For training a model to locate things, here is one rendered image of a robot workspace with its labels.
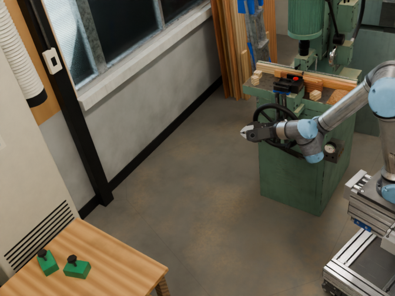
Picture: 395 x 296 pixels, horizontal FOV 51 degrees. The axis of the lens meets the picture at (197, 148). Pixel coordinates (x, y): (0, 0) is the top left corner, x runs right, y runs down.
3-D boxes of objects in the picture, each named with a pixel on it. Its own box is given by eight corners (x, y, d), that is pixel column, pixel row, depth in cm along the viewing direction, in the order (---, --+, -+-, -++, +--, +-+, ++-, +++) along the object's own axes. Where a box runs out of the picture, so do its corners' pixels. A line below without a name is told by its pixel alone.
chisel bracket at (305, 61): (293, 71, 234) (294, 57, 229) (304, 60, 243) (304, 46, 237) (306, 74, 231) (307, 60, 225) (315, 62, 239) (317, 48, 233)
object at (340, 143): (322, 160, 241) (323, 149, 236) (330, 147, 248) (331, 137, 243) (337, 164, 236) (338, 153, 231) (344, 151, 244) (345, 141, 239)
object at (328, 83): (274, 76, 249) (274, 70, 246) (275, 74, 250) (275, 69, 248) (366, 95, 222) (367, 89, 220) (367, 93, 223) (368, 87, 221)
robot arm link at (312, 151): (328, 145, 173) (318, 125, 168) (323, 164, 165) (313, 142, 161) (310, 149, 177) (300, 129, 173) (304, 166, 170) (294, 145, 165)
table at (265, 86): (234, 101, 245) (233, 93, 241) (258, 76, 263) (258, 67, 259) (336, 127, 214) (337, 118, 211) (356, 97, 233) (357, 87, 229)
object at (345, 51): (331, 63, 240) (333, 44, 233) (336, 57, 245) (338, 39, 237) (348, 66, 236) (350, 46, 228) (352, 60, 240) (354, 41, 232)
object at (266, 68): (255, 70, 257) (255, 63, 254) (257, 69, 258) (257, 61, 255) (354, 91, 227) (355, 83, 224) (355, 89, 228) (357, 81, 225)
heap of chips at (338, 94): (325, 103, 222) (326, 97, 219) (335, 90, 230) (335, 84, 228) (342, 107, 217) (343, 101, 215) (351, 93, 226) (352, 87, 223)
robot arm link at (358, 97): (394, 42, 147) (303, 118, 182) (391, 57, 139) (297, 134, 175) (418, 63, 148) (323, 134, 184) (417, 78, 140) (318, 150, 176)
